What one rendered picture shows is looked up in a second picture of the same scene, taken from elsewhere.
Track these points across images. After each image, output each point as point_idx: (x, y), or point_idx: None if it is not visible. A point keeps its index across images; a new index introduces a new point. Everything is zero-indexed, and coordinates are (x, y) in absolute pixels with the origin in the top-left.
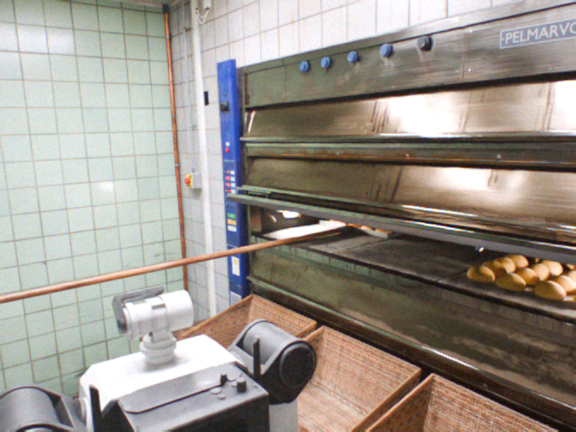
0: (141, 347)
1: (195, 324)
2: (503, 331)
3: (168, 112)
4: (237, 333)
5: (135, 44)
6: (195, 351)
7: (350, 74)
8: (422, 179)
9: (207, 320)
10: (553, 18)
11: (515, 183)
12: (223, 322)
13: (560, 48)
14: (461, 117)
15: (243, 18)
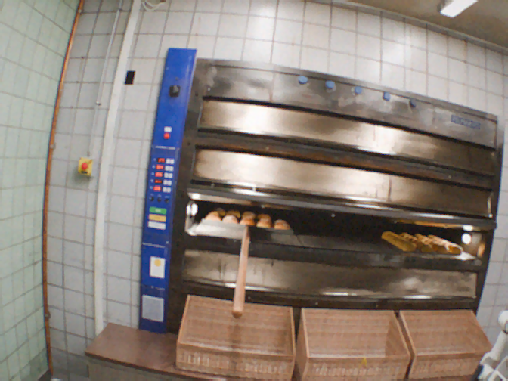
0: None
1: (109, 332)
2: (438, 273)
3: (57, 85)
4: (163, 336)
5: (62, 10)
6: None
7: (352, 100)
8: (407, 185)
9: (110, 326)
10: (469, 118)
11: (453, 191)
12: (130, 328)
13: (472, 131)
14: (435, 152)
15: (221, 21)
